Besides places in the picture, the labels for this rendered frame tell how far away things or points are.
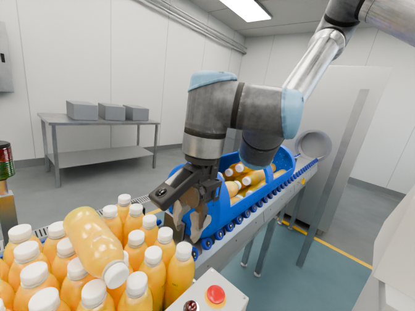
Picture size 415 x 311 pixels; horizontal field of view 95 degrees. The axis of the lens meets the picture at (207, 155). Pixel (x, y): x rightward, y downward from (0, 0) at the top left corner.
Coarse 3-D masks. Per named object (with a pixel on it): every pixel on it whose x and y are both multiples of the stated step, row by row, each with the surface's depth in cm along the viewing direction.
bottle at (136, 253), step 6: (144, 240) 50; (126, 246) 49; (132, 246) 48; (138, 246) 48; (144, 246) 50; (132, 252) 47; (138, 252) 48; (144, 252) 49; (132, 258) 47; (138, 258) 48; (132, 264) 47; (138, 264) 48
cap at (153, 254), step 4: (148, 248) 45; (152, 248) 45; (156, 248) 46; (160, 248) 46; (148, 252) 44; (152, 252) 44; (156, 252) 44; (160, 252) 44; (148, 256) 43; (152, 256) 43; (156, 256) 43; (160, 256) 44; (148, 260) 43; (152, 260) 43; (156, 260) 43
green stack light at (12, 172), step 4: (12, 160) 56; (0, 164) 53; (4, 164) 54; (8, 164) 55; (12, 164) 56; (0, 168) 53; (4, 168) 54; (8, 168) 55; (12, 168) 56; (0, 172) 54; (4, 172) 55; (8, 172) 55; (12, 172) 57; (0, 176) 54; (4, 176) 55; (8, 176) 56
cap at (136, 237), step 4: (132, 232) 49; (136, 232) 50; (140, 232) 50; (128, 236) 48; (132, 236) 48; (136, 236) 48; (140, 236) 48; (144, 236) 49; (128, 240) 48; (132, 240) 47; (136, 240) 47; (140, 240) 48; (132, 244) 47; (136, 244) 48
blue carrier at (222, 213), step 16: (224, 160) 106; (240, 160) 124; (288, 160) 130; (272, 176) 96; (288, 176) 122; (224, 192) 65; (256, 192) 83; (208, 208) 65; (224, 208) 64; (240, 208) 74; (224, 224) 69
